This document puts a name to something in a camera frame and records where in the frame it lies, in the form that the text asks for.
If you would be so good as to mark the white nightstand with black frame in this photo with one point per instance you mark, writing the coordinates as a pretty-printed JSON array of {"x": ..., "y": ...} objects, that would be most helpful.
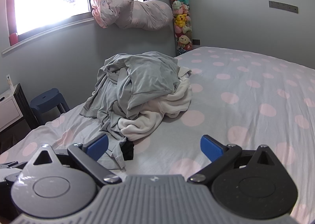
[{"x": 9, "y": 108}]

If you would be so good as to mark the window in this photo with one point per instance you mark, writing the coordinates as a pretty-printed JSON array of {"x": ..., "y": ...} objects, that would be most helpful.
[{"x": 37, "y": 0}]

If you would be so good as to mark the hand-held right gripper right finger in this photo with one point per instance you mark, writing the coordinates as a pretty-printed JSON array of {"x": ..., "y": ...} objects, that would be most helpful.
[{"x": 211, "y": 149}]

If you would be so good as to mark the grey long-sleeve shirt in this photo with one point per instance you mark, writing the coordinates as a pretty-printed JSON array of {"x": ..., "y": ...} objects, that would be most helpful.
[{"x": 147, "y": 78}]

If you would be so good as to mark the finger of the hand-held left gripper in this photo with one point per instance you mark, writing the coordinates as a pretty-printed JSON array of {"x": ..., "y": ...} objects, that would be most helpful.
[{"x": 12, "y": 165}]

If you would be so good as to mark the polka dot bed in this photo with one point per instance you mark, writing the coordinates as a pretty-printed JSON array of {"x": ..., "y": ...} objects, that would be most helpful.
[{"x": 246, "y": 115}]

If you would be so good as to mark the clear tube of plush toys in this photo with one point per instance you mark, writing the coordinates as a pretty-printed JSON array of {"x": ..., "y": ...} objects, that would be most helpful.
[{"x": 181, "y": 19}]

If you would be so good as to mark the white fleece garment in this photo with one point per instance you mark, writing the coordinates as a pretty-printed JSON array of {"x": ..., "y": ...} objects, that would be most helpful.
[{"x": 172, "y": 103}]

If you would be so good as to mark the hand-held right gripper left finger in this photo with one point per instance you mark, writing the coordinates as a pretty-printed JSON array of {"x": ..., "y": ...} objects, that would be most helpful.
[{"x": 98, "y": 146}]

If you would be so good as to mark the pink cup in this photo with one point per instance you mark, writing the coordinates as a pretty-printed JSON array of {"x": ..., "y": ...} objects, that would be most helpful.
[{"x": 13, "y": 39}]

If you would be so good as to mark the small bottle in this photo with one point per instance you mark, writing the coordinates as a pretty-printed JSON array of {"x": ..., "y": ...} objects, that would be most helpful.
[{"x": 9, "y": 82}]

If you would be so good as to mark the black cloth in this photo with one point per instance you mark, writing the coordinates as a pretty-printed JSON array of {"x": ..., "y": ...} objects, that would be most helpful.
[{"x": 128, "y": 151}]

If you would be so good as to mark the small black wall socket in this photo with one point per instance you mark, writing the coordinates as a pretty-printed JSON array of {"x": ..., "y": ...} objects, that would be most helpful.
[{"x": 196, "y": 41}]

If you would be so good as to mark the blue stool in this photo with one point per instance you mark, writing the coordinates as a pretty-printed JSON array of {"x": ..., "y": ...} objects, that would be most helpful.
[{"x": 49, "y": 98}]

